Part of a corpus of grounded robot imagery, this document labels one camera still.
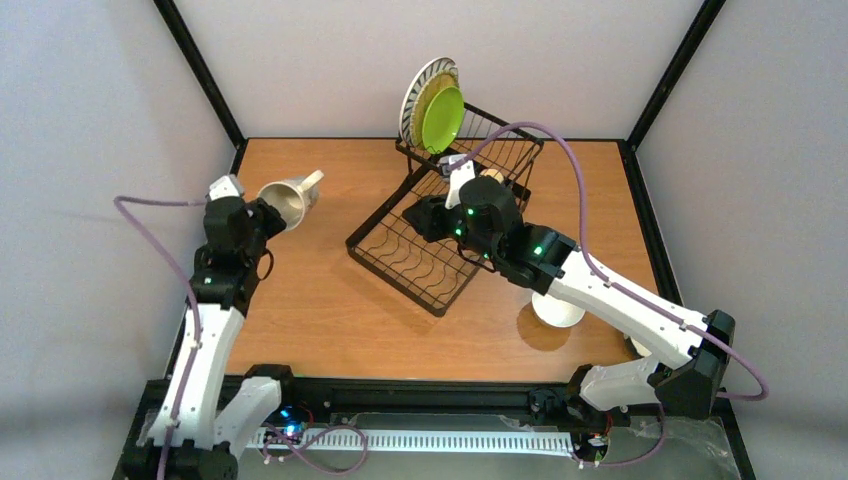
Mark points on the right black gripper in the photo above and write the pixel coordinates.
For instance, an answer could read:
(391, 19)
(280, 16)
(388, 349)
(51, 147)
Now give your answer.
(433, 216)

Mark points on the green plate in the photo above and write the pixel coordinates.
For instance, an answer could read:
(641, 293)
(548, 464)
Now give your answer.
(442, 120)

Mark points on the black wire dish rack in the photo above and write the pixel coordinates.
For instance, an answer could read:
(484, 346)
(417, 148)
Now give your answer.
(411, 241)

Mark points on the right black corner post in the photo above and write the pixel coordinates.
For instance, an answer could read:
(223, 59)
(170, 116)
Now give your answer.
(697, 31)

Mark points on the blue striped white plate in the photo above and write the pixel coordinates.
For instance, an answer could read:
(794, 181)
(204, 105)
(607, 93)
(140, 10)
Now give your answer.
(433, 68)

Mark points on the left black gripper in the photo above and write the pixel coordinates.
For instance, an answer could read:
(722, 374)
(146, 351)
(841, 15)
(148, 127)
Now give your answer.
(269, 218)

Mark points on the black aluminium base frame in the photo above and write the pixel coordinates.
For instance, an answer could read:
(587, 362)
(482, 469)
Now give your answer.
(308, 400)

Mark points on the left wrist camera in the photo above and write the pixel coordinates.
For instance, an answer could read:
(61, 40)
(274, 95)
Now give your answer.
(225, 186)

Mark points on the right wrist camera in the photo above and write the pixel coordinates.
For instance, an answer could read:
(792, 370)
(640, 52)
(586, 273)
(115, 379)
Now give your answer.
(458, 170)

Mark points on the left black corner post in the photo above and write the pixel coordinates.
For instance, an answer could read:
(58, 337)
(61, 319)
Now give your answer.
(184, 40)

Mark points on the yellow handled white mug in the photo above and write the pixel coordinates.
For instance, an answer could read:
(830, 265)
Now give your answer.
(495, 174)

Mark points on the tall seashell mug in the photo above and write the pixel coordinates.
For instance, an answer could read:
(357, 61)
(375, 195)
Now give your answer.
(293, 198)

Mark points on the black corner post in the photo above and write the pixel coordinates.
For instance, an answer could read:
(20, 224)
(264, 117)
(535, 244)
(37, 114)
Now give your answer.
(697, 31)
(184, 40)

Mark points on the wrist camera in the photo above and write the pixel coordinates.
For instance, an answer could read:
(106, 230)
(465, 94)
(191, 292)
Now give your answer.
(458, 170)
(225, 186)

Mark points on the woven bamboo tray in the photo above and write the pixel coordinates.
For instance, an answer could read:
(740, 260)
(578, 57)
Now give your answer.
(417, 102)

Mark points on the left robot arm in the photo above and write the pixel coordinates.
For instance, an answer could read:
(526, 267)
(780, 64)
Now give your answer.
(205, 331)

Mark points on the white bowl with dark base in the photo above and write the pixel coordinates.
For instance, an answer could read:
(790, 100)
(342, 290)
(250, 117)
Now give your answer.
(636, 348)

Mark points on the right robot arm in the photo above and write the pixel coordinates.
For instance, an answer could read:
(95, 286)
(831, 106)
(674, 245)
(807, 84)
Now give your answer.
(682, 371)

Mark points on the white slotted cable duct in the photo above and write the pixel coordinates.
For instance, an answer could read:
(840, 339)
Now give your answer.
(504, 442)

